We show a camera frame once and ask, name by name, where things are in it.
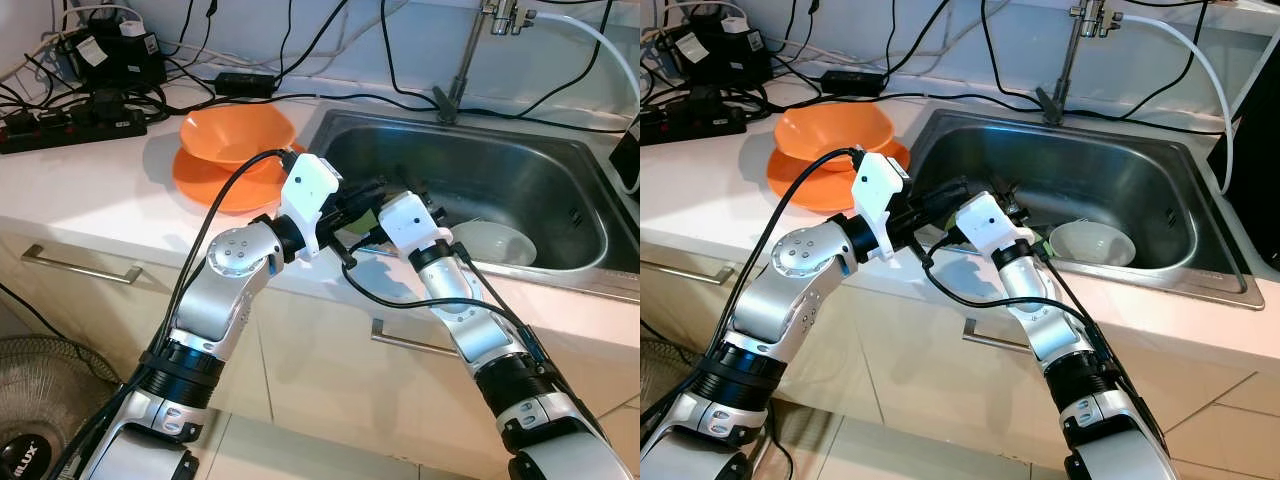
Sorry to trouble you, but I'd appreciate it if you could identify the orange plastic bowl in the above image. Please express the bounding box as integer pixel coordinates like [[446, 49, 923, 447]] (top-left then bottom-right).
[[180, 103, 298, 166], [775, 102, 896, 161]]

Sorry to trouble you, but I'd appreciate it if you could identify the beige kitchen cabinet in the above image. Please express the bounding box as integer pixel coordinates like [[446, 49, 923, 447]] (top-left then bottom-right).
[[640, 215, 1280, 480], [0, 215, 641, 480]]

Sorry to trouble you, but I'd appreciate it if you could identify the white bowl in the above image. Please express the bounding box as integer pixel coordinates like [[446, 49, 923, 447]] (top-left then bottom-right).
[[1048, 220, 1138, 269], [450, 220, 538, 269]]

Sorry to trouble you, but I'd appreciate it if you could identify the stainless steel sink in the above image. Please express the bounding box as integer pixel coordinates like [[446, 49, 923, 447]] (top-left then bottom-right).
[[900, 108, 1263, 311], [298, 108, 641, 301]]

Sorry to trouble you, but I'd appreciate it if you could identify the orange plastic plate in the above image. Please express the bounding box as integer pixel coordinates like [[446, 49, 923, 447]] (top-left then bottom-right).
[[172, 145, 301, 214], [767, 140, 911, 213]]

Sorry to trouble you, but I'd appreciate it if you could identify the small flat black adapter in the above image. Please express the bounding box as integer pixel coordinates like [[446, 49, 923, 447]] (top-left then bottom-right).
[[820, 70, 886, 98], [215, 72, 279, 98]]

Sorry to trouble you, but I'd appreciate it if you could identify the metal sink faucet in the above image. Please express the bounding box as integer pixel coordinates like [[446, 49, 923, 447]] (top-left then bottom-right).
[[432, 0, 539, 123], [1035, 0, 1126, 123]]

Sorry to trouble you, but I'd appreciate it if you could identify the black appliance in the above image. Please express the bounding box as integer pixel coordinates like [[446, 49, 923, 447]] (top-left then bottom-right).
[[612, 130, 641, 193], [1208, 95, 1280, 273]]

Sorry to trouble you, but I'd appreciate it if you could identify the black power strip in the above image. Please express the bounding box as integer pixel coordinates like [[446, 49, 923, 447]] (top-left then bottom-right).
[[0, 105, 148, 154], [640, 100, 746, 146]]

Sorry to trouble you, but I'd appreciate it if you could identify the large black power adapter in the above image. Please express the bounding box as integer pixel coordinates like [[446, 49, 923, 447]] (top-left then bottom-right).
[[62, 22, 169, 91], [668, 20, 773, 89]]

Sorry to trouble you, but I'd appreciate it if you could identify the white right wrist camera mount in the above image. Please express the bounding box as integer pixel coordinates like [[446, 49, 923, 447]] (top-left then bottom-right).
[[953, 190, 1038, 259], [378, 190, 453, 256]]

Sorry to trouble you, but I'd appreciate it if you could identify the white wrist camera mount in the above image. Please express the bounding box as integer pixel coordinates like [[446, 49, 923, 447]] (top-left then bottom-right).
[[953, 190, 1038, 259], [378, 190, 453, 256], [278, 152, 343, 251], [852, 152, 911, 261]]

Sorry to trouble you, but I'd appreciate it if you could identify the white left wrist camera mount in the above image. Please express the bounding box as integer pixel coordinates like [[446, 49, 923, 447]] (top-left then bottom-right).
[[278, 152, 343, 251], [852, 152, 911, 261]]

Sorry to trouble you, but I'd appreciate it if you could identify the black power cable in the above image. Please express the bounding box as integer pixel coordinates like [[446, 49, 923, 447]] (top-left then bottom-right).
[[883, 88, 1231, 136], [882, 0, 957, 77], [380, 0, 446, 99], [275, 0, 351, 79], [982, 0, 1046, 99], [275, 90, 641, 136]]

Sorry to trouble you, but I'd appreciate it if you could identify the metal cabinet handle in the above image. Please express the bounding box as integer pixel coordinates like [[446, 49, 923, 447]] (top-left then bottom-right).
[[970, 320, 1041, 356], [22, 243, 143, 286], [640, 260, 741, 286], [370, 320, 461, 359]]

